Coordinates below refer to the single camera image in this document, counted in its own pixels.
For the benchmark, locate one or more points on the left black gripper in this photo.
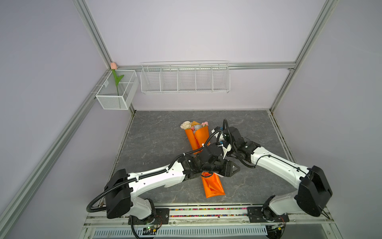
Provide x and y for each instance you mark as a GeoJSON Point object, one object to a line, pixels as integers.
{"type": "Point", "coordinates": [227, 167]}

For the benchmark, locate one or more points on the orange wrapping paper sheet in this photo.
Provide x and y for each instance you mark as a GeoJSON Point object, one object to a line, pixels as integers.
{"type": "Point", "coordinates": [198, 134]}

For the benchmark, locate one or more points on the cream rose fake flower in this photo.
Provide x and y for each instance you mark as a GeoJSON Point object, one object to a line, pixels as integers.
{"type": "Point", "coordinates": [186, 125]}

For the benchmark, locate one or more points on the white rose fake flower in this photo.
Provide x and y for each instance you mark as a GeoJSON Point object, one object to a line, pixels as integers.
{"type": "Point", "coordinates": [197, 127]}

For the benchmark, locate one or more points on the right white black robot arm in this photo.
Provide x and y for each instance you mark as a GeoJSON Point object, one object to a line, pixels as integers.
{"type": "Point", "coordinates": [312, 190]}

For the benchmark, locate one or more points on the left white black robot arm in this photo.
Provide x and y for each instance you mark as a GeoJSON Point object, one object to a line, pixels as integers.
{"type": "Point", "coordinates": [121, 194]}

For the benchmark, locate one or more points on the pink tulip fake flower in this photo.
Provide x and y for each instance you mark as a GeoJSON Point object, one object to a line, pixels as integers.
{"type": "Point", "coordinates": [117, 78]}

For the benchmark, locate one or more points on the white mesh corner basket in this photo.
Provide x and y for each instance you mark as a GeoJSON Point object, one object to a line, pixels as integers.
{"type": "Point", "coordinates": [107, 94]}

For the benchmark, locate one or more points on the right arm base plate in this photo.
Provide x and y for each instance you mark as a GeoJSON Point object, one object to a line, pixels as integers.
{"type": "Point", "coordinates": [256, 215]}

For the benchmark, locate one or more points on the aluminium front rail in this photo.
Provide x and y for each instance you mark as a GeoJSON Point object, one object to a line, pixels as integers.
{"type": "Point", "coordinates": [230, 215]}

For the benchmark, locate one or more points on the white wire wall basket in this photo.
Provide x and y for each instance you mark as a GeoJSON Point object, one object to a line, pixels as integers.
{"type": "Point", "coordinates": [185, 77]}

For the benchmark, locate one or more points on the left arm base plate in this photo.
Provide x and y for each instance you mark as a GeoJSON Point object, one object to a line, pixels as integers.
{"type": "Point", "coordinates": [159, 216]}

